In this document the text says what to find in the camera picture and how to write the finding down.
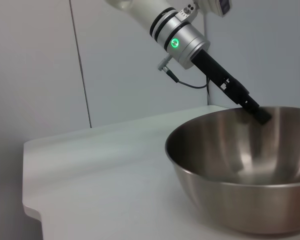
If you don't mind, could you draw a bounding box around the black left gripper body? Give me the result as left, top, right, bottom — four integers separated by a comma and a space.
190, 49, 261, 114

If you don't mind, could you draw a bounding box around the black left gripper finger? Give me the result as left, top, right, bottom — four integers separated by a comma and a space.
249, 105, 274, 126

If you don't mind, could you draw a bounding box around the stainless steel mixing bowl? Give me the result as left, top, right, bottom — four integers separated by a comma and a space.
164, 106, 300, 236

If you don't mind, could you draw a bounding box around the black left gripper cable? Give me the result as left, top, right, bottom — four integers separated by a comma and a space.
176, 76, 211, 90

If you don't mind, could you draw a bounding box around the silver left gripper cable connector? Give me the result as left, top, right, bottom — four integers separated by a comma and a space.
156, 55, 181, 83

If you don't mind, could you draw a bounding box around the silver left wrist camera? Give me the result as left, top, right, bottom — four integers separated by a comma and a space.
194, 0, 235, 18

